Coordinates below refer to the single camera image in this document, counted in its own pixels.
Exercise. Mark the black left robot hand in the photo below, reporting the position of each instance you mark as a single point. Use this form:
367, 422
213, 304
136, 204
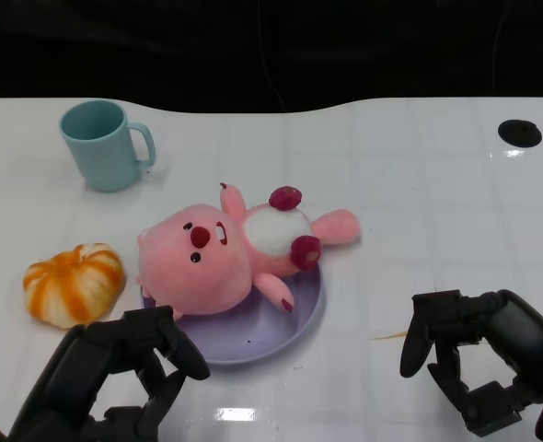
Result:
83, 377

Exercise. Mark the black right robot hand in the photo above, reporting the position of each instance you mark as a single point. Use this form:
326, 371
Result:
520, 340

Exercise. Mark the pink plush beaver doll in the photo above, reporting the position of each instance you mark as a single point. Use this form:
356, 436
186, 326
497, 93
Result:
193, 276

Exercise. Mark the lavender round plate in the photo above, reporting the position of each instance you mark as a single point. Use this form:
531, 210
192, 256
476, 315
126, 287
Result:
262, 331

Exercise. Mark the peeled orange toy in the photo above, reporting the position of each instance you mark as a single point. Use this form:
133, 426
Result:
73, 287

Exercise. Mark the teal plastic mug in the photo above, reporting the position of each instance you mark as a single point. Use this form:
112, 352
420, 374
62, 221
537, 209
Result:
106, 156

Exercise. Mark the black cloth backdrop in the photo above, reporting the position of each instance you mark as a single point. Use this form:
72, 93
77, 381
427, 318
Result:
161, 46

